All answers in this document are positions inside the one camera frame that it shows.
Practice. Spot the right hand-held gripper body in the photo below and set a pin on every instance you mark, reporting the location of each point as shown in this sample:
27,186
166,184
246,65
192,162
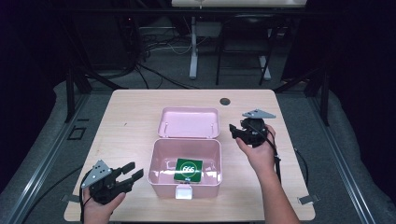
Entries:
255,132

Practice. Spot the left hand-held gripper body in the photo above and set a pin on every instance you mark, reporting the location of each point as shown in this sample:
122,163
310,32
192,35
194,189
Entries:
102,186

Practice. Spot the green square packet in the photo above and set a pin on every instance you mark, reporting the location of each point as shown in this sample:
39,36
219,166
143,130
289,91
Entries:
188,170

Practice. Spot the pink plastic box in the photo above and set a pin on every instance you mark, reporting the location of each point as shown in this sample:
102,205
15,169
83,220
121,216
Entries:
186,146

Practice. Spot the person's right hand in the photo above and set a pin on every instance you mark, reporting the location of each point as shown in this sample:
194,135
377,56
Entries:
261,157

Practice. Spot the person's left hand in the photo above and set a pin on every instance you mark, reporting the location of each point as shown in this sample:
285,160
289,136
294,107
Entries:
98,213

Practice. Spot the dark round table grommet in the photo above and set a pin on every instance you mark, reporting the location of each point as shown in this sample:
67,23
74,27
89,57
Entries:
224,101

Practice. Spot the white desk leg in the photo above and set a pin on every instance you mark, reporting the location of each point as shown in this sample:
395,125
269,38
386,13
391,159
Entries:
193,49

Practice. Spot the black metal chair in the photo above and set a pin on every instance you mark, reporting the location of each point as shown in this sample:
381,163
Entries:
246,34

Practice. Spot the grey metal table bracket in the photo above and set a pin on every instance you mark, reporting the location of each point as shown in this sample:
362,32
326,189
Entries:
308,199
70,198

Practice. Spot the aluminium floor rail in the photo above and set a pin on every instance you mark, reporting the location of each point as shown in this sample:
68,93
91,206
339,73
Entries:
40,168
339,161

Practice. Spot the black metal frame stand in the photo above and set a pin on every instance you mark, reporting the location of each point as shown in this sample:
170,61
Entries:
77,84
314,84

